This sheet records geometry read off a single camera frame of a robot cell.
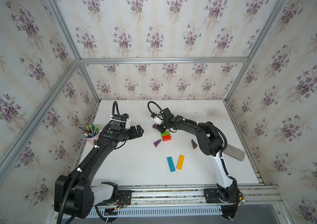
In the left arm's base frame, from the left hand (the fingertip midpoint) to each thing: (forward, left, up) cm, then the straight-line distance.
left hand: (137, 132), depth 82 cm
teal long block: (-14, -21, -15) cm, 29 cm away
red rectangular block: (+4, -18, -13) cm, 23 cm away
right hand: (+14, -14, -14) cm, 24 cm away
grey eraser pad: (-8, -62, -12) cm, 63 cm away
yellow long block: (-13, -27, -15) cm, 33 cm away
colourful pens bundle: (+4, +32, -5) cm, 32 cm away
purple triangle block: (+13, -10, -12) cm, 20 cm away
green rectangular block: (+5, -19, -9) cm, 22 cm away
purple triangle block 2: (0, -12, -13) cm, 18 cm away
